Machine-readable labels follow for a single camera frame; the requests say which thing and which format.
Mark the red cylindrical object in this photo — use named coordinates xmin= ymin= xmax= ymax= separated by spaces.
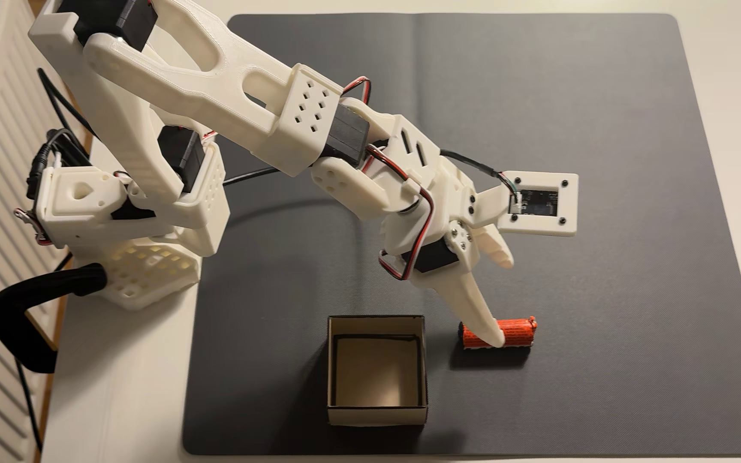
xmin=458 ymin=316 xmax=538 ymax=350

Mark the open cardboard box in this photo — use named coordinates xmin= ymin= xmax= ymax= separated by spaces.
xmin=327 ymin=314 xmax=429 ymax=427

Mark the grey textured mat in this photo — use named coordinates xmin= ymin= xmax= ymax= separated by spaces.
xmin=181 ymin=13 xmax=741 ymax=459

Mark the black table clamp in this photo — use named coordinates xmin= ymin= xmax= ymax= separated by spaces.
xmin=0 ymin=262 xmax=109 ymax=374

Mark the red black servo wire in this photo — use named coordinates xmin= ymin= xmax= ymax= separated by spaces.
xmin=361 ymin=144 xmax=437 ymax=281

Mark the white framed camera module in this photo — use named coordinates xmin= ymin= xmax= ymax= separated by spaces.
xmin=472 ymin=170 xmax=580 ymax=238

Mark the black camera cable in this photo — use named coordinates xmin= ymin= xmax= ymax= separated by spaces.
xmin=223 ymin=149 xmax=523 ymax=201

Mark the black power cable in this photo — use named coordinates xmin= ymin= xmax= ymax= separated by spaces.
xmin=14 ymin=254 xmax=75 ymax=452

